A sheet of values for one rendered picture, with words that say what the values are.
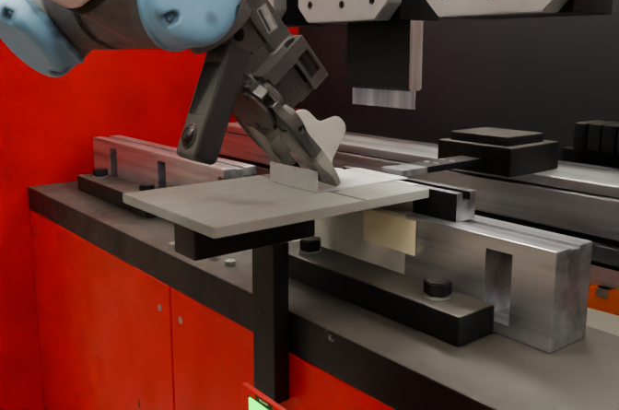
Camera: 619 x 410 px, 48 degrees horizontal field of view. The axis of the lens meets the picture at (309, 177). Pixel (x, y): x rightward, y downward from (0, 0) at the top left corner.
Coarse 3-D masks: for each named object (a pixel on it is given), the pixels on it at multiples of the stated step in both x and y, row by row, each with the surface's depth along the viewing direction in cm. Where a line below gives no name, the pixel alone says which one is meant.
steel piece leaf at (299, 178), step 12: (276, 168) 77; (288, 168) 75; (300, 168) 73; (276, 180) 77; (288, 180) 75; (300, 180) 73; (312, 180) 72; (348, 180) 78; (360, 180) 78; (372, 180) 78; (384, 180) 78
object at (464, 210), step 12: (348, 168) 87; (408, 180) 79; (420, 180) 79; (432, 192) 74; (444, 192) 72; (456, 192) 72; (468, 192) 73; (420, 204) 75; (432, 204) 74; (444, 204) 73; (456, 204) 71; (468, 204) 73; (432, 216) 74; (444, 216) 73; (456, 216) 72; (468, 216) 73
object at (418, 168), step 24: (456, 144) 94; (480, 144) 91; (504, 144) 89; (528, 144) 91; (552, 144) 93; (384, 168) 84; (408, 168) 84; (432, 168) 85; (456, 168) 88; (480, 168) 92; (504, 168) 89; (528, 168) 90; (552, 168) 94
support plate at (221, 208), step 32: (160, 192) 72; (192, 192) 72; (224, 192) 72; (256, 192) 72; (288, 192) 72; (352, 192) 72; (384, 192) 72; (416, 192) 73; (192, 224) 60; (224, 224) 59; (256, 224) 60; (288, 224) 63
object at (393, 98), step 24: (360, 24) 80; (384, 24) 77; (408, 24) 74; (360, 48) 81; (384, 48) 78; (408, 48) 75; (360, 72) 81; (384, 72) 78; (408, 72) 75; (360, 96) 83; (384, 96) 80; (408, 96) 77
